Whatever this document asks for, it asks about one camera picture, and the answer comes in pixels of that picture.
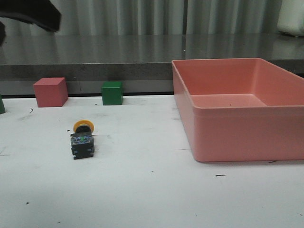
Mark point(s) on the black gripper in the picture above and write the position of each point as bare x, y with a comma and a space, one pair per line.
39, 12

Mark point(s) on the yellow push button switch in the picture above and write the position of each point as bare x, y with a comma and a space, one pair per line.
82, 141

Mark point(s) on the pink cube block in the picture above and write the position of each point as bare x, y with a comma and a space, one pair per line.
51, 92

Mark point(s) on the green cube block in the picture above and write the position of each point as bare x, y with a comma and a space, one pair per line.
112, 93

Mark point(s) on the dark green block at edge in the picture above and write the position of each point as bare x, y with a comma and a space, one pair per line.
2, 107

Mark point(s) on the grey back counter shelf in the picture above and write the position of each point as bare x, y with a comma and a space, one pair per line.
142, 63

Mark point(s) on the pink plastic bin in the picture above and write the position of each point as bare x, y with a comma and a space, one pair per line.
240, 109

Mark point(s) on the white appliance in background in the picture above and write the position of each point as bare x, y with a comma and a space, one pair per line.
291, 18

